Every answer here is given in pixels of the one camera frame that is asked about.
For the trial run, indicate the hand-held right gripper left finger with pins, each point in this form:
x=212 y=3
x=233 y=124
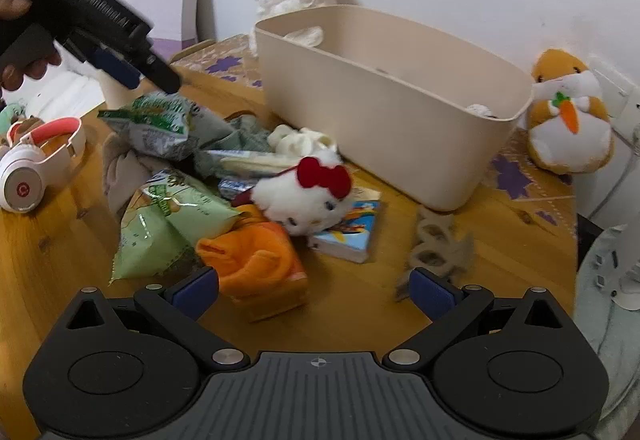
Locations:
x=197 y=291

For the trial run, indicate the blue candy wrapper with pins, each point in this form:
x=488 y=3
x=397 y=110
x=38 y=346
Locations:
x=232 y=187

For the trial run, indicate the green plush toy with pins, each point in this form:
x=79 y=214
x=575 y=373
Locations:
x=7 y=119

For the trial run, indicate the long white paper packet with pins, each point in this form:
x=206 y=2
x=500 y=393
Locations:
x=260 y=163

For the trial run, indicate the person's left hand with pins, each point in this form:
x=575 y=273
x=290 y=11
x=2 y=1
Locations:
x=25 y=69

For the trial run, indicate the white and pink headphones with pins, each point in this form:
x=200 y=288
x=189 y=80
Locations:
x=20 y=185

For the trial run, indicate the grey-green patterned cloth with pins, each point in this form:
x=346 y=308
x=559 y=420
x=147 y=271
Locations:
x=250 y=132

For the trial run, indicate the white fluffy item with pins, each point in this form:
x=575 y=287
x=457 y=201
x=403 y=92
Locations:
x=295 y=139

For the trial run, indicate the beige grey cloth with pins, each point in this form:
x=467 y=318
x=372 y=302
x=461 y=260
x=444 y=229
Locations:
x=125 y=174

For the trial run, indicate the white cat plush red bow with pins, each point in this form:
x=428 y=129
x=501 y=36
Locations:
x=295 y=205

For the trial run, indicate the pale green patterned cloth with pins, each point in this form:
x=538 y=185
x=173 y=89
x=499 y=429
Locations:
x=600 y=345

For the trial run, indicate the white plastic stand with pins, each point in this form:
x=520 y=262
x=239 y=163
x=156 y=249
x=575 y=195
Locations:
x=617 y=270

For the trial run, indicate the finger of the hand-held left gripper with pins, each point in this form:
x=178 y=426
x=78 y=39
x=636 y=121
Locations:
x=120 y=68
x=159 y=69

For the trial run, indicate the colourful cartoon card box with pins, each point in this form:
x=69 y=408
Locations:
x=350 y=234

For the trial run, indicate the grey wooden cutout piece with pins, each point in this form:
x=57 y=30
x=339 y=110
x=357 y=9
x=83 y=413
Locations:
x=435 y=240

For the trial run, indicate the white wall socket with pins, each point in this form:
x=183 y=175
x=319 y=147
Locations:
x=617 y=84

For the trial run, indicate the orange hamster plush with carrot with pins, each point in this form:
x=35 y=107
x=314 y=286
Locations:
x=560 y=139

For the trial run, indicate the green snack packet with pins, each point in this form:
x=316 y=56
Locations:
x=155 y=124
x=160 y=225

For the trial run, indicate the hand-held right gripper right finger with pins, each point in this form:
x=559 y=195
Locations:
x=427 y=292

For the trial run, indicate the small white fluffy ball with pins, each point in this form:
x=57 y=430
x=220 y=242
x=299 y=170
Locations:
x=480 y=111

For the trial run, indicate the beige plastic storage bin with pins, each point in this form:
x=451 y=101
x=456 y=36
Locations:
x=350 y=109

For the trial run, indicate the white crumpled cloth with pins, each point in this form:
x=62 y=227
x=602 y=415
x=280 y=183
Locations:
x=65 y=92

